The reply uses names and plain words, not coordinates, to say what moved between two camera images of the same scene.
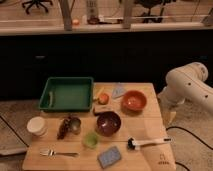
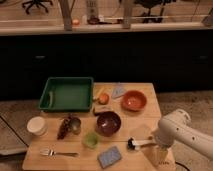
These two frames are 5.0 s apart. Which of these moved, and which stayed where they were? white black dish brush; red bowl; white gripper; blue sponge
Moved: white gripper
Stayed: blue sponge; red bowl; white black dish brush
